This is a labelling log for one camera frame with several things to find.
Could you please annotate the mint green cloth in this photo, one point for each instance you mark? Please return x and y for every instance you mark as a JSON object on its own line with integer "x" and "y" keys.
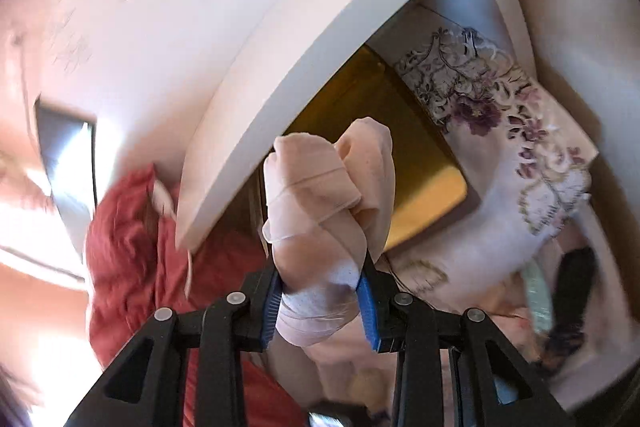
{"x": 539, "y": 297}

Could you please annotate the red cloth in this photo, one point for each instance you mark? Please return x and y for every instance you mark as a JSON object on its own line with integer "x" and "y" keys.
{"x": 130, "y": 257}

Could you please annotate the beige stockings bundle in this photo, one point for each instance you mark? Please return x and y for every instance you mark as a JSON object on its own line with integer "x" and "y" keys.
{"x": 320, "y": 187}

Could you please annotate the brown cardboard box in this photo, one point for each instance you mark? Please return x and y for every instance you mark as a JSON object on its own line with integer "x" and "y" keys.
{"x": 400, "y": 147}

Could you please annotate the white cloth tag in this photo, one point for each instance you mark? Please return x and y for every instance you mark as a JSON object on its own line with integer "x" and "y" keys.
{"x": 162, "y": 202}

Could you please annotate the peach stockings bundle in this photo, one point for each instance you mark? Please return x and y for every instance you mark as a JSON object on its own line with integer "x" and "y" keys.
{"x": 367, "y": 387}

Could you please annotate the black cloth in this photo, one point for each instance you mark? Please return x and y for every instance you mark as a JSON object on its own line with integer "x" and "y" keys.
{"x": 575, "y": 287}

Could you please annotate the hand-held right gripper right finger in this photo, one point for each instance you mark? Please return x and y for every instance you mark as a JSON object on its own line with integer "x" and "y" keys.
{"x": 367, "y": 312}

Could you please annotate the floral pink quilt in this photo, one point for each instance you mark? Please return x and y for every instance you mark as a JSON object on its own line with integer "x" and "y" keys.
{"x": 500, "y": 167}

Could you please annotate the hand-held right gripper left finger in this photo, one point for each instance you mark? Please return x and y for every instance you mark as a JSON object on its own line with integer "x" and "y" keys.
{"x": 270, "y": 307}

